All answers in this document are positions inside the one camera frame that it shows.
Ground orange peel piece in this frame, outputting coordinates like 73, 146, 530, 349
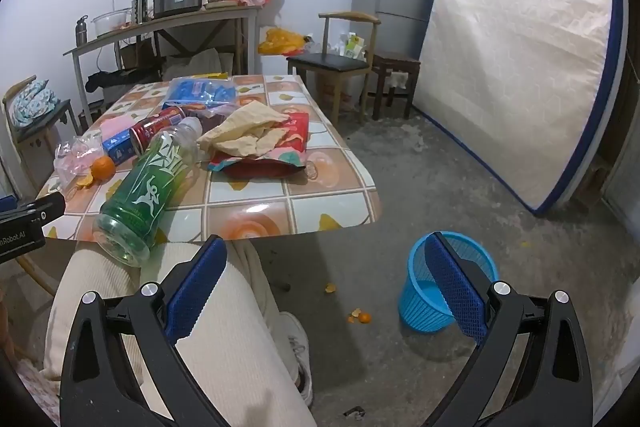
76, 172, 94, 188

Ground clear plastic bag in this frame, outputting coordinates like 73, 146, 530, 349
53, 131, 104, 187

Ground green plastic bottle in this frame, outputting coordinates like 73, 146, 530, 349
92, 117, 203, 267

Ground blue toothpaste box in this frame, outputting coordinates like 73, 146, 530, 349
102, 129, 136, 166

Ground red drink can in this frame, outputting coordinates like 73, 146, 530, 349
129, 106, 186, 156

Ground blue plastic package bag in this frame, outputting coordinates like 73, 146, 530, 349
163, 76, 236, 108

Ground tan paper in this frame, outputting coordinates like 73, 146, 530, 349
196, 101, 288, 158

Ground red snack bag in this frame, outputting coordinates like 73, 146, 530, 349
207, 112, 309, 180

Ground blue mesh trash basket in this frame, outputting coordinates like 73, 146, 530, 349
398, 231, 499, 334

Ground orange fruit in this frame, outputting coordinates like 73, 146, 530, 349
90, 155, 116, 182

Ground person's leg cream trousers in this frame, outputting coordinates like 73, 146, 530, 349
41, 239, 316, 426

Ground left chair with cushion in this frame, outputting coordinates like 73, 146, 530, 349
2, 75, 81, 193

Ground floral cushion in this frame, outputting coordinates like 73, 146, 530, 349
10, 79, 60, 129

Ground pink cloth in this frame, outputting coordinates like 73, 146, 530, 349
100, 114, 136, 142

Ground white sneaker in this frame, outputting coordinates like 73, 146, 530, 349
280, 311, 314, 407

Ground black clothes on shelf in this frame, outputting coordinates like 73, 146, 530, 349
85, 67, 162, 93

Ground orange peel on floor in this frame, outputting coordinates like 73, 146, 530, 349
347, 308, 372, 324

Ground metal water bottle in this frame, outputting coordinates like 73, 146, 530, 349
75, 15, 88, 46

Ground clear glass bowl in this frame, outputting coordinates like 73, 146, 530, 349
92, 9, 131, 38

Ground steel cup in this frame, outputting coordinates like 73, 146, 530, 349
131, 0, 149, 25

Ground patterned tablecloth dining table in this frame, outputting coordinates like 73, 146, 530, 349
34, 74, 384, 244

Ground long grey side table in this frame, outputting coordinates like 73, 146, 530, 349
64, 5, 262, 127

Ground white mattress blue trim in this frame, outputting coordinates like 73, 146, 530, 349
413, 0, 628, 215

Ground yellow plastic bag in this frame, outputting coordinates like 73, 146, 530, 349
258, 27, 306, 55

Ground dark wooden stool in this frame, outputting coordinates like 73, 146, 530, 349
372, 51, 421, 120

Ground wooden chair black seat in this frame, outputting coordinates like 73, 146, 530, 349
286, 11, 381, 126

